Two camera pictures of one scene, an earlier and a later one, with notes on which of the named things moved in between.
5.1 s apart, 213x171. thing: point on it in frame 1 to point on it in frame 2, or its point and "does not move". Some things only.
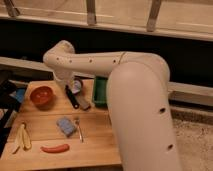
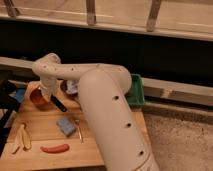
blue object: (20, 92) does not move
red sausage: (56, 149) does not move
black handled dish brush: (69, 92) to (58, 103)
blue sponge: (66, 126) does not move
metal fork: (77, 122) does not move
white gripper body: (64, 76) to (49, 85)
